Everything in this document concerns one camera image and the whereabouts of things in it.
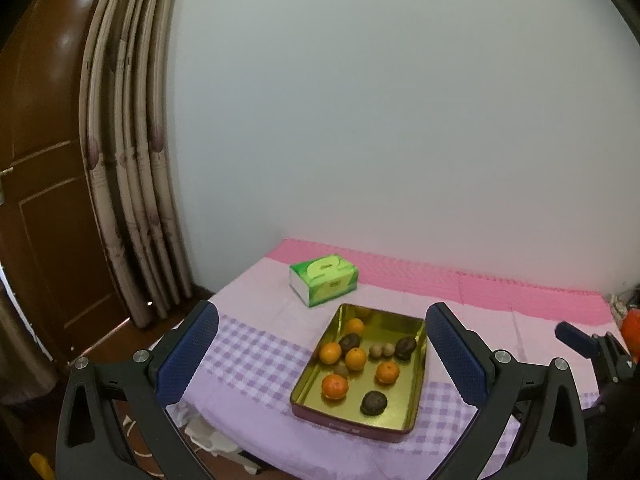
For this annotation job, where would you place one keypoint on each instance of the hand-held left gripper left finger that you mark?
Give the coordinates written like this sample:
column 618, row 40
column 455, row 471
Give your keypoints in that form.
column 187, row 350

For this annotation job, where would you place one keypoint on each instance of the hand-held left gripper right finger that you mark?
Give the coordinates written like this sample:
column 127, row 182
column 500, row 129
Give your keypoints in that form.
column 455, row 350

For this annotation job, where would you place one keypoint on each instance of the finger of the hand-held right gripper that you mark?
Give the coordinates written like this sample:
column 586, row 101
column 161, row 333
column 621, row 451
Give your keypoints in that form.
column 572, row 336

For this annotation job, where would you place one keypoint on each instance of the dark passion fruit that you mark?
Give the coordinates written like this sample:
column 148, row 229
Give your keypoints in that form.
column 350, row 342
column 405, row 347
column 374, row 403

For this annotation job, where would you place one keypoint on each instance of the gold tin box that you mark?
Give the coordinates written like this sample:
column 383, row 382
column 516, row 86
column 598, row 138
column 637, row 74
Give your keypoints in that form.
column 402, row 390

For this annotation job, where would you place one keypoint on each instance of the green kiwi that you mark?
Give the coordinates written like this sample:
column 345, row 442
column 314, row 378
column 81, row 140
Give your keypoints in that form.
column 375, row 351
column 387, row 350

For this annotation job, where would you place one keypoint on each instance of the orange mandarin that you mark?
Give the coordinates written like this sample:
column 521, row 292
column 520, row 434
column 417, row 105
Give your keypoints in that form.
column 330, row 353
column 334, row 386
column 356, row 326
column 355, row 358
column 387, row 372

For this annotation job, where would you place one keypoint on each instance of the small green fruit top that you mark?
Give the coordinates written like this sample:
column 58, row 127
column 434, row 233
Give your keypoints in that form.
column 341, row 371

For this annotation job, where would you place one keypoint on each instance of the orange-red plastic object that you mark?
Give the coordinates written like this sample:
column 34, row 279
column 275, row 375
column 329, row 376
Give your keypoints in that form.
column 631, row 327

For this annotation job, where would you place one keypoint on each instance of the purple checked cloth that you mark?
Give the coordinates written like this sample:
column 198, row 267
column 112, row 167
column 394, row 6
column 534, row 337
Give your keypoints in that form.
column 250, row 350

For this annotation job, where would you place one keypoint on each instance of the green tissue pack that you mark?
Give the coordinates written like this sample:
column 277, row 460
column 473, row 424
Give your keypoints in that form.
column 325, row 272

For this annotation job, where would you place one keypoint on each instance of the brown curtain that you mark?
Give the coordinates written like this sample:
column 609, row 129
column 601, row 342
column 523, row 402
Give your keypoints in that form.
column 20, row 350

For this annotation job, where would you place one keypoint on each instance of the yellow object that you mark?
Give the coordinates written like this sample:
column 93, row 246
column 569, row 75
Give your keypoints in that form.
column 40, row 462

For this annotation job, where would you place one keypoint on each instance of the beige striped curtain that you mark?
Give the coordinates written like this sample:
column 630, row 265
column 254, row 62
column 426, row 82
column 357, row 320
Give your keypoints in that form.
column 130, row 160

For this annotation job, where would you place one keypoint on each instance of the brown wooden door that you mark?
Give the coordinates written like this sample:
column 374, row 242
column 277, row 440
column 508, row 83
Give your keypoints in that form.
column 45, row 160

